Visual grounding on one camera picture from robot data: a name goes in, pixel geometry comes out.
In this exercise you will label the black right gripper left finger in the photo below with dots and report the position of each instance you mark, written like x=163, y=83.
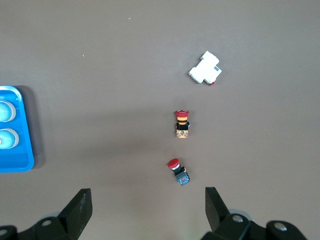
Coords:
x=75, y=212

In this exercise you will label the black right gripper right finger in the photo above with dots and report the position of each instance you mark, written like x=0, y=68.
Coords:
x=216, y=212

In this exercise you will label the blue dome desk bell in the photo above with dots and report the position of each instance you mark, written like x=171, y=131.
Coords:
x=5, y=112
x=6, y=140

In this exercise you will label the blue plastic tray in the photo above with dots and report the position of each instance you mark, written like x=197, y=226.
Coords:
x=23, y=150

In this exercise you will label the red push button grey base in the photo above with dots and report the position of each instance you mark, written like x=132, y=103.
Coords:
x=180, y=172

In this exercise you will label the red emergency stop orange base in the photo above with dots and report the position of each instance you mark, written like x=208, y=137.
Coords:
x=182, y=125

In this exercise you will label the white circuit breaker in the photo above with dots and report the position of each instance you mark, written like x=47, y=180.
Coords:
x=205, y=68

